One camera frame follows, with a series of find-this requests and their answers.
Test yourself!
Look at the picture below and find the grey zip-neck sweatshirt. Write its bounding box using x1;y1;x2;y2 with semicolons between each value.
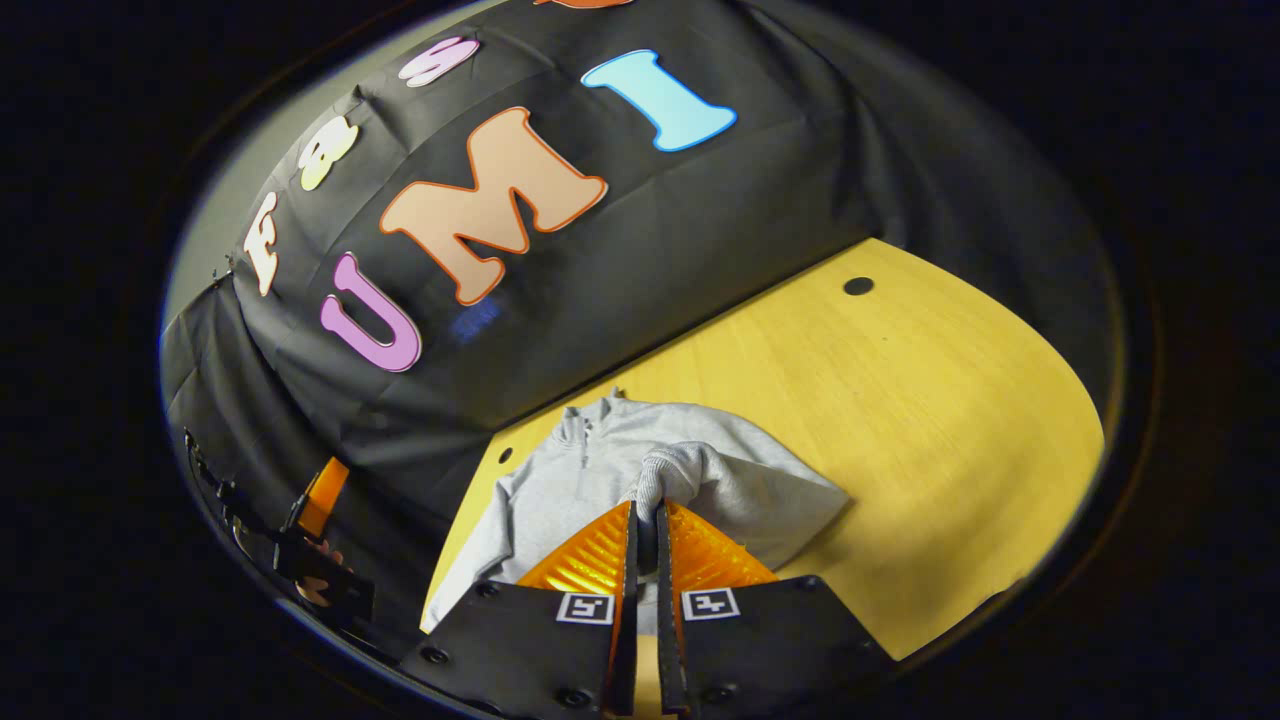
420;388;853;634

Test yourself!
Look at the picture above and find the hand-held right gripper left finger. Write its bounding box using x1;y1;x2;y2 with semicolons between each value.
400;500;641;719

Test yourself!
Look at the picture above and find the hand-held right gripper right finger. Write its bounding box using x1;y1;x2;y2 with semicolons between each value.
655;500;898;717

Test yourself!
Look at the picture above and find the black backdrop cloth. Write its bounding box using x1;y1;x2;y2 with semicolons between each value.
160;0;1123;663

